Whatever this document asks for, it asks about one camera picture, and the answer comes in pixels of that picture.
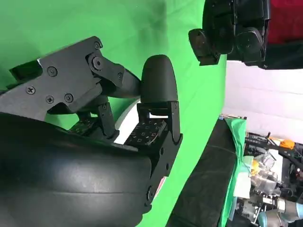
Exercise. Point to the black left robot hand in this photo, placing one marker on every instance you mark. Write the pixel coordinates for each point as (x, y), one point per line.
(225, 35)

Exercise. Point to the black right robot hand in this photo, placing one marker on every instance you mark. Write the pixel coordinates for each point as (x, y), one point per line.
(71, 177)

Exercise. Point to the red object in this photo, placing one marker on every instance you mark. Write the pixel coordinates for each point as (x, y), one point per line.
(286, 19)

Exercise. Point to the lilac plate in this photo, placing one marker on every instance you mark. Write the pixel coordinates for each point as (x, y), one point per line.
(124, 123)

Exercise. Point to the green table cloth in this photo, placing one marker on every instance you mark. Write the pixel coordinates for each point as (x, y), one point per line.
(142, 23)

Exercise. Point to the small green cloth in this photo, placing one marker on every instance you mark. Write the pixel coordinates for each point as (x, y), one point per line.
(236, 132)

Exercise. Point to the small orange object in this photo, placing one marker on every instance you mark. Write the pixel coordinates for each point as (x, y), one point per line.
(288, 144)

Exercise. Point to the clear plastic container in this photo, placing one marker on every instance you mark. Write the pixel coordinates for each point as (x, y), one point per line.
(265, 163)

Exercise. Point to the black backdrop curtain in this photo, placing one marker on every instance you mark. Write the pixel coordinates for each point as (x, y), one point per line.
(208, 177)

